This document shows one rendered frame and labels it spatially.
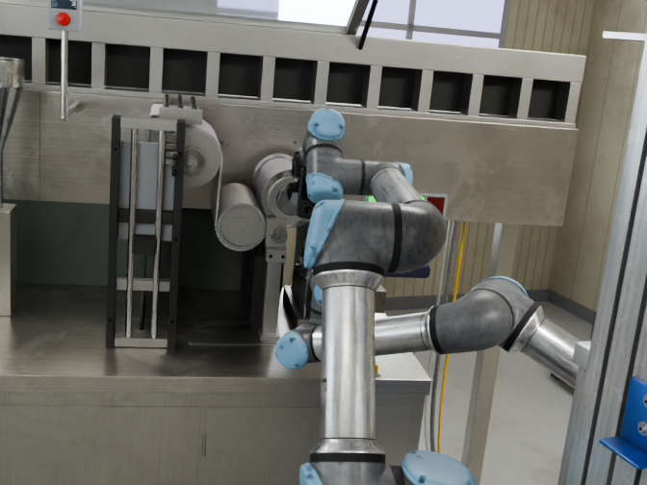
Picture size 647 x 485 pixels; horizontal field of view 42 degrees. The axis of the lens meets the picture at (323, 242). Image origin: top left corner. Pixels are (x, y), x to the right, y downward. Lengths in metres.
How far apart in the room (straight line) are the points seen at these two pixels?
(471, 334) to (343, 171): 0.42
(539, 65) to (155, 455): 1.52
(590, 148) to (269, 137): 3.49
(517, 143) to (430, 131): 0.27
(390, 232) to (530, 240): 4.38
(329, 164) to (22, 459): 0.95
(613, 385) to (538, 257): 4.62
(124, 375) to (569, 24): 4.23
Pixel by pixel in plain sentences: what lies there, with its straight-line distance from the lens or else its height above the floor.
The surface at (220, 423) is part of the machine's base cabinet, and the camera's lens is 1.99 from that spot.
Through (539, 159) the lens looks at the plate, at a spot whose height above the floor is 1.34.
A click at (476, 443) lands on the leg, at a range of 3.07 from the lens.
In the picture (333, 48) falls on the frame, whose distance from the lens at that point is 2.41.
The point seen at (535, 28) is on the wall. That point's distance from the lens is 5.44.
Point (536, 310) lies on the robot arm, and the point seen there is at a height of 1.17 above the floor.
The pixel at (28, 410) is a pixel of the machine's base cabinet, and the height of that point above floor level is 0.80.
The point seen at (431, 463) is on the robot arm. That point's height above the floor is 1.05.
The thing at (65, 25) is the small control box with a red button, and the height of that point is 1.62.
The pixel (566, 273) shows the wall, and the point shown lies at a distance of 5.79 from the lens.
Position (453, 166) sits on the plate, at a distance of 2.53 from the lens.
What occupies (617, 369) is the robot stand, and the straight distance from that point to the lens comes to 1.18.
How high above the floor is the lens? 1.68
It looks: 14 degrees down
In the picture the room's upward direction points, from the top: 5 degrees clockwise
